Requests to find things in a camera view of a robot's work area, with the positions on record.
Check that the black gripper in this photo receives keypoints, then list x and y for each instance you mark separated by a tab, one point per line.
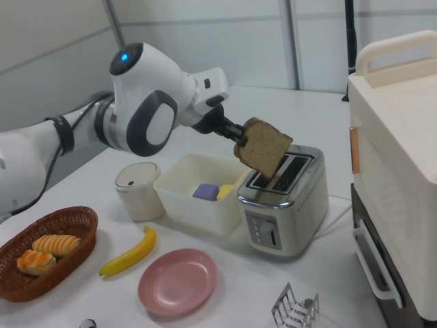
213	121

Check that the brown bread slice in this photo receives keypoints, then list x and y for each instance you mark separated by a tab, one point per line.
266	150

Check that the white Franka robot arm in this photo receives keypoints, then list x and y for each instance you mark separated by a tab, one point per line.
150	85

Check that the chrome and cream toaster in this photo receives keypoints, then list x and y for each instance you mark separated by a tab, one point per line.
293	222

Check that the long striped bread roll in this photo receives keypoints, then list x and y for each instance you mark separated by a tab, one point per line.
56	244

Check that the short orange glazed bread roll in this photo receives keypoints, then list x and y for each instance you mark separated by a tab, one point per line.
35	263

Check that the yellow cube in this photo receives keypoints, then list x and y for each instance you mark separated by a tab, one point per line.
225	191

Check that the purple cube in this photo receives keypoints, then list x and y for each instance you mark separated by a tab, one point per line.
205	192

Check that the cream plastic open box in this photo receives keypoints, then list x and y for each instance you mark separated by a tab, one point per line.
191	208

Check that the tan latch strip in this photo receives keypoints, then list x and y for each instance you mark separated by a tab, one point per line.
355	150

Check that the cream lidded bin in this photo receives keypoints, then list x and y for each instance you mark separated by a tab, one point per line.
140	201

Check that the black vertical pole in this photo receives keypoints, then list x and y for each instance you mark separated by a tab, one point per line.
350	34

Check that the cream toy oven cabinet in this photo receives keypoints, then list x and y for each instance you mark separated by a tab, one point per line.
392	153

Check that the yellow banana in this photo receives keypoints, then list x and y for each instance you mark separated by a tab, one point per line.
133	254

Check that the pink plate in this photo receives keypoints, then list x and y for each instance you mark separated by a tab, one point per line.
177	283

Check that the metal toast rack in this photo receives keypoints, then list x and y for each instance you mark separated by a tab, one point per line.
309	303

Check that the brown wicker basket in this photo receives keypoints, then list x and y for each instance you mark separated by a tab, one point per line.
78	239

